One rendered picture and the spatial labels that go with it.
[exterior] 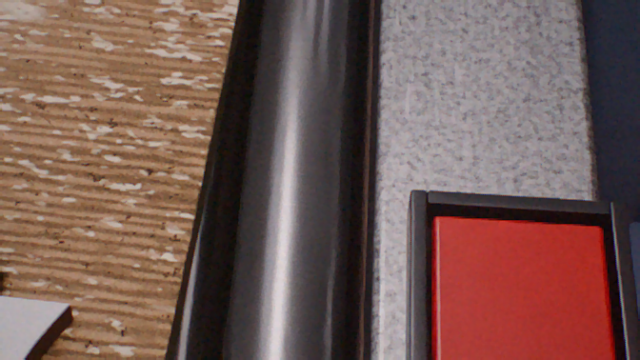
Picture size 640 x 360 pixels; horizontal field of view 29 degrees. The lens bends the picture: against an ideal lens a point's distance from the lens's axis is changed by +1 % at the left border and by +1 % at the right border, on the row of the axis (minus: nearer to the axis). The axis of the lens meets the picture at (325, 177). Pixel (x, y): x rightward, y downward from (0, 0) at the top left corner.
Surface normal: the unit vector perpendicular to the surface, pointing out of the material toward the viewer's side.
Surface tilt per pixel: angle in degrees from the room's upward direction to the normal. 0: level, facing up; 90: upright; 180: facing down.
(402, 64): 0
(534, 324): 0
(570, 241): 0
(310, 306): 22
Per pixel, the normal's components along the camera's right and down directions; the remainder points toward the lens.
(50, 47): 0.04, -0.57
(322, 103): 0.42, -0.50
